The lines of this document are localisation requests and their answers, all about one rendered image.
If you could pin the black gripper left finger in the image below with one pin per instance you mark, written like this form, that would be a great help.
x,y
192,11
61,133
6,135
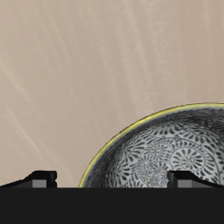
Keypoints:
x,y
40,178

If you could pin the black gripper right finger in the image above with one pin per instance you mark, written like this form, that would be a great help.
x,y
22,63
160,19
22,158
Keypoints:
x,y
182,178

